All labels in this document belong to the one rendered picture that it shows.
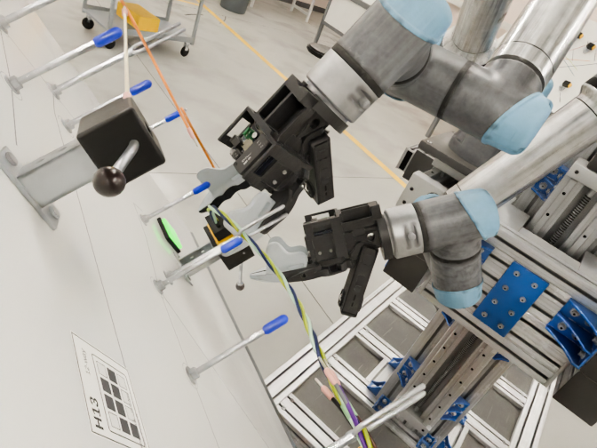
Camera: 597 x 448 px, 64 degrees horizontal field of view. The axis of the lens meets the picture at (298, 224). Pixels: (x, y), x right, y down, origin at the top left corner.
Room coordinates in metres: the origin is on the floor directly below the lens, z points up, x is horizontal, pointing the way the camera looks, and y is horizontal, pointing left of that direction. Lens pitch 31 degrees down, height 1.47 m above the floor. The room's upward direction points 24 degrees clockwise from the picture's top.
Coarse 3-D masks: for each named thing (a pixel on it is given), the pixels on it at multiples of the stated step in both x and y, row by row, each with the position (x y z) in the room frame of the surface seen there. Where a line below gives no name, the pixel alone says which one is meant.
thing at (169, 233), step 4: (160, 220) 0.52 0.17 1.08; (164, 220) 0.52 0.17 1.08; (160, 224) 0.51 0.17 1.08; (164, 224) 0.51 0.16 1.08; (168, 224) 0.52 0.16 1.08; (164, 228) 0.50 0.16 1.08; (168, 228) 0.51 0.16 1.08; (172, 228) 0.53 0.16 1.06; (164, 232) 0.50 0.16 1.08; (168, 232) 0.50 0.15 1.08; (172, 232) 0.51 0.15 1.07; (164, 236) 0.49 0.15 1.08; (168, 236) 0.49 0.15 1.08; (172, 236) 0.50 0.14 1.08; (176, 236) 0.52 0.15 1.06; (168, 240) 0.49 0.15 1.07; (172, 240) 0.50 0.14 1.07; (176, 240) 0.51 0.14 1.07; (172, 244) 0.50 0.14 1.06; (176, 244) 0.51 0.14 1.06; (180, 244) 0.51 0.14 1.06; (176, 248) 0.51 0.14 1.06
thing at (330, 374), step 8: (320, 360) 0.25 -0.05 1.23; (328, 368) 0.24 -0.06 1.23; (328, 376) 0.24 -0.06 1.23; (336, 376) 0.24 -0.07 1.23; (320, 384) 0.25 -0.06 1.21; (336, 384) 0.23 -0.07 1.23; (328, 392) 0.24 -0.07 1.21; (336, 400) 0.24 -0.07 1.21; (344, 400) 0.23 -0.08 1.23; (344, 416) 0.23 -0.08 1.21; (352, 416) 0.22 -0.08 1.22; (360, 432) 0.21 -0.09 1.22; (368, 432) 0.22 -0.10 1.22; (360, 440) 0.21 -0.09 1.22; (368, 440) 0.21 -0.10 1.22
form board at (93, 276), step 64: (0, 0) 0.44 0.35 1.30; (0, 64) 0.30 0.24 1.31; (64, 64) 0.57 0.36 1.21; (0, 128) 0.22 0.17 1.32; (64, 128) 0.36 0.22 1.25; (0, 192) 0.17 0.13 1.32; (128, 192) 0.45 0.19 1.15; (0, 256) 0.13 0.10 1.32; (64, 256) 0.18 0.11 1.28; (128, 256) 0.29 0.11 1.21; (0, 320) 0.10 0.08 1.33; (64, 320) 0.14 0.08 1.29; (128, 320) 0.21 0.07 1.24; (192, 320) 0.35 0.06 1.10; (0, 384) 0.08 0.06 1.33; (64, 384) 0.11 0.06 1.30; (192, 384) 0.23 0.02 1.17; (256, 384) 0.47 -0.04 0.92
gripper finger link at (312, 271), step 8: (312, 264) 0.57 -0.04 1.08; (288, 272) 0.55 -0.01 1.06; (296, 272) 0.55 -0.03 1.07; (304, 272) 0.55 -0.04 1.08; (312, 272) 0.55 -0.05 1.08; (320, 272) 0.55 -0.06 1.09; (328, 272) 0.55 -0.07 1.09; (288, 280) 0.55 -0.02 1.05; (296, 280) 0.54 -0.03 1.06; (304, 280) 0.54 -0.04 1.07
